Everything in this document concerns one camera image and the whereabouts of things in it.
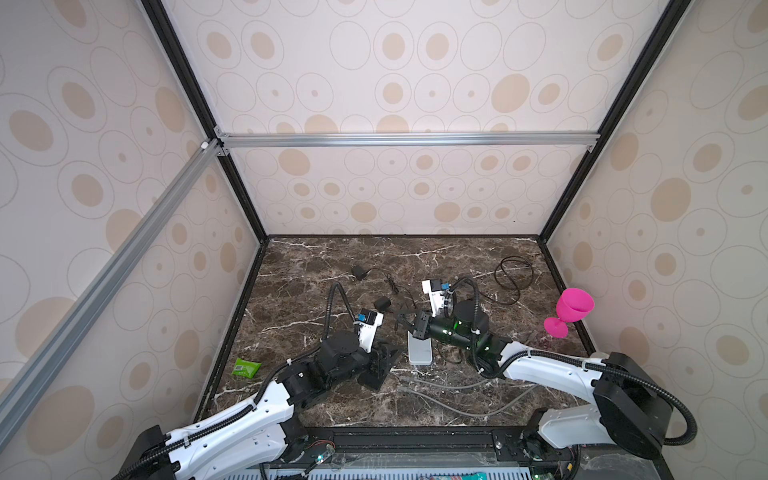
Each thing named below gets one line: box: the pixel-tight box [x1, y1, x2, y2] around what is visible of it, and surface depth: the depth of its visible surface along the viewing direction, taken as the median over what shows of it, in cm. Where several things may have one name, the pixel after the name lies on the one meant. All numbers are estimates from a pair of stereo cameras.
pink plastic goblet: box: [544, 288, 595, 339], surface depth 94 cm
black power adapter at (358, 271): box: [351, 265, 367, 281], surface depth 110 cm
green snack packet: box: [232, 358, 262, 379], surface depth 87 cm
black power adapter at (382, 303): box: [374, 296, 391, 312], surface depth 101 cm
